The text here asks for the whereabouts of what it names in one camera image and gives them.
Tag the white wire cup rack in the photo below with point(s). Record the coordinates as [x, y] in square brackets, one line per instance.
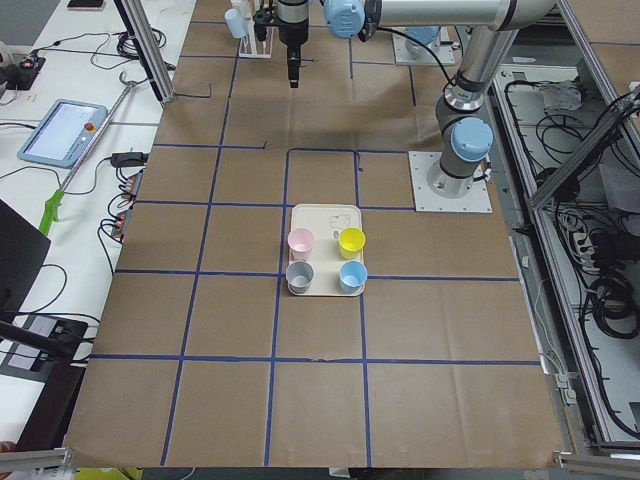
[249, 46]

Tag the black power adapter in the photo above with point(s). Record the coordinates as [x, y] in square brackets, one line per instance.
[128, 159]

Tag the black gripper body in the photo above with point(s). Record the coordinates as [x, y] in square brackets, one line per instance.
[291, 31]

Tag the blue teach pendant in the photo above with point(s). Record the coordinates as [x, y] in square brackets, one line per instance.
[63, 134]

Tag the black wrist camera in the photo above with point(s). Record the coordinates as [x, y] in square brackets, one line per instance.
[264, 18]

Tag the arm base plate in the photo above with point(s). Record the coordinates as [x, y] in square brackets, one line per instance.
[425, 52]
[436, 192]

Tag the pink plastic cup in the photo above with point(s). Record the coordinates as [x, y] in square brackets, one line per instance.
[301, 242]

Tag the grey plastic cup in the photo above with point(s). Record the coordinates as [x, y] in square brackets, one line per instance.
[299, 276]

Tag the aluminium frame post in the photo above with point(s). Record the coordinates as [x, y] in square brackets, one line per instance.
[138, 27]

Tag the cream plastic tray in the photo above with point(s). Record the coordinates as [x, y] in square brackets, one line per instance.
[326, 221]

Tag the yellow plastic cup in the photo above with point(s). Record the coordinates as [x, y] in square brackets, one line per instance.
[351, 242]

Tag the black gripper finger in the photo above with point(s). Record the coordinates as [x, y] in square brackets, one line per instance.
[293, 65]

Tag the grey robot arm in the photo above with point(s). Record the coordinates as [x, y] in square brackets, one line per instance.
[467, 139]

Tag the metal reacher grabber tool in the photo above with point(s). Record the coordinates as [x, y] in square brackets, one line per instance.
[51, 205]

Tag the light blue plastic cup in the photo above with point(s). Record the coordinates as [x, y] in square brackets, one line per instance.
[236, 23]

